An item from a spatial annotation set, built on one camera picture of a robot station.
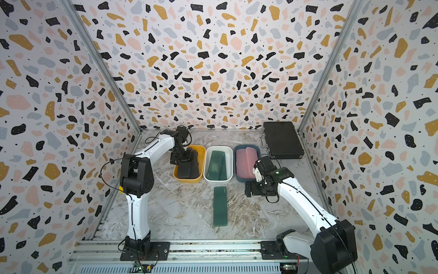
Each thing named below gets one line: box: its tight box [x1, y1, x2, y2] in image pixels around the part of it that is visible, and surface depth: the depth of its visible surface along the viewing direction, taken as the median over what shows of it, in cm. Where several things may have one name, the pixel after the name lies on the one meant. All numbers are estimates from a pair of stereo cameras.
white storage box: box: [203, 146, 234, 185], surface depth 105 cm
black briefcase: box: [260, 121, 305, 160], surface depth 119 cm
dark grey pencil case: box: [176, 152, 200, 179], surface depth 94 cm
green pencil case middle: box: [213, 186, 228, 227], surface depth 87 cm
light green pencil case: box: [205, 150, 227, 181], surface depth 100 cm
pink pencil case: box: [236, 146, 259, 179], surface depth 102 cm
